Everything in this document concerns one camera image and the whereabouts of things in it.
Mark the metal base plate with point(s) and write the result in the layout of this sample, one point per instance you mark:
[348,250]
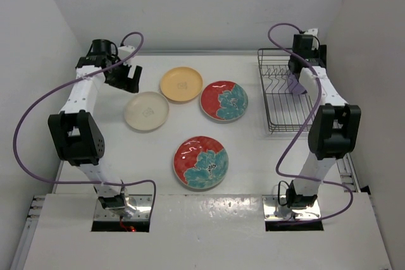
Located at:
[275,212]
[140,211]

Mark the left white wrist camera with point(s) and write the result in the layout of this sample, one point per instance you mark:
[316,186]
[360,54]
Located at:
[125,51]

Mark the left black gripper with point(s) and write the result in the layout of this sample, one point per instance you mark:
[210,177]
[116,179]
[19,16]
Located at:
[126,83]

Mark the red floral plate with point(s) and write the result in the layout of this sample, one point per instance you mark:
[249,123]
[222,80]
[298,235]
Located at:
[200,163]
[224,101]

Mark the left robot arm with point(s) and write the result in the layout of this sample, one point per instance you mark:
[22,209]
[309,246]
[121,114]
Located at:
[76,136]

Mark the yellow plate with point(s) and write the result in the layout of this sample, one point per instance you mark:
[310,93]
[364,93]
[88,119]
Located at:
[181,84]

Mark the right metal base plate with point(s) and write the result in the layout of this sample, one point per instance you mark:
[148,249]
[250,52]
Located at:
[275,212]

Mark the cream plate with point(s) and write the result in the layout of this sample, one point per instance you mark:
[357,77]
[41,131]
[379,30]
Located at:
[146,111]

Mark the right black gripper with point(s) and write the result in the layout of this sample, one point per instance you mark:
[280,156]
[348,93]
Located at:
[321,53]

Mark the wire dish rack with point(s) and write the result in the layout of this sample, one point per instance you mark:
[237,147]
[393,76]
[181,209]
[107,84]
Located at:
[285,112]

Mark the black cable red tip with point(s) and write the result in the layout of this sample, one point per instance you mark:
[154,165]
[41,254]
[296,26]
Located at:
[125,226]

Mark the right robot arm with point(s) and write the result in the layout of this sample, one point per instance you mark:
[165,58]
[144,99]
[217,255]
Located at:
[333,132]

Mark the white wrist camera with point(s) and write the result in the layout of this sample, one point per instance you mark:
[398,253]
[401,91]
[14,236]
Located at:
[125,51]
[312,31]

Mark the purple plate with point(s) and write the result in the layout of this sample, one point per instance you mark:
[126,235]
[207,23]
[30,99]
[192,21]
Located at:
[294,86]

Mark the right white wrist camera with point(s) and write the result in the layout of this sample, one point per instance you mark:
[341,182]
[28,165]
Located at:
[312,31]

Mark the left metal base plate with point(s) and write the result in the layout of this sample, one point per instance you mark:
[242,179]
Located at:
[140,211]

